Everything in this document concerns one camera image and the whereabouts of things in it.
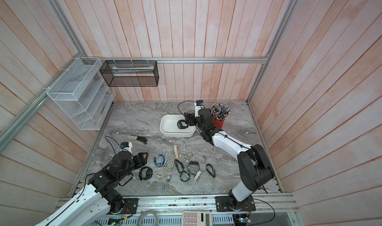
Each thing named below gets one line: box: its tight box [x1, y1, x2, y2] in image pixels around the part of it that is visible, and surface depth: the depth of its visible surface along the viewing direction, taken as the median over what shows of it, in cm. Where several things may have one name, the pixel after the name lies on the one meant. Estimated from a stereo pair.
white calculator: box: [181, 210, 213, 226], surface depth 70 cm
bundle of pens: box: [210, 103, 231, 121], surface depth 94 cm
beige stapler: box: [126, 134, 148, 145], surface depth 96 cm
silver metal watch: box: [162, 175, 172, 193], surface depth 82 cm
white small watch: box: [193, 170, 202, 182], surface depth 81 cm
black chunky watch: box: [138, 166, 153, 181], surface depth 83 cm
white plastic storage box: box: [159, 114, 196, 138], surface depth 106 cm
